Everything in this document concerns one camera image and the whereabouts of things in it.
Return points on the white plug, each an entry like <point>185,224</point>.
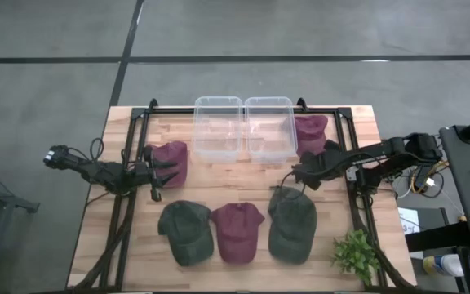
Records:
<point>429,182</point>

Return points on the black flat bar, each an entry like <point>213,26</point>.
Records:
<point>439,237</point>

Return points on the white bottle with yellow cap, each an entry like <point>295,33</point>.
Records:
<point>443,264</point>

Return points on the dark green baseball cap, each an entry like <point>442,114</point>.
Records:
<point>292,228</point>
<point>186,232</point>

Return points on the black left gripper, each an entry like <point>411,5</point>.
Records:
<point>141,175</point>

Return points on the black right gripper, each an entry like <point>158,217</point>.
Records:
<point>329,161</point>

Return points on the dark grey metal stand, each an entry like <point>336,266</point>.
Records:
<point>14,203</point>

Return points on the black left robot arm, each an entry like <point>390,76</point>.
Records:
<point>96,171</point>

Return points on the small green artificial plant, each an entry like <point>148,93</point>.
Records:
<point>355,255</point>

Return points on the maroon baseball cap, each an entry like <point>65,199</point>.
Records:
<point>176,153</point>
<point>310,130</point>
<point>237,232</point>

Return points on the black aluminium table frame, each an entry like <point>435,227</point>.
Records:
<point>169,110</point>

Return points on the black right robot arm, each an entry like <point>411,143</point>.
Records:
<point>382,149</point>

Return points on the clear plastic bin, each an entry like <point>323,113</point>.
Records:
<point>218,134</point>
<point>269,134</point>

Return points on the white paper sheet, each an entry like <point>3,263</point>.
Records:
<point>408,220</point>

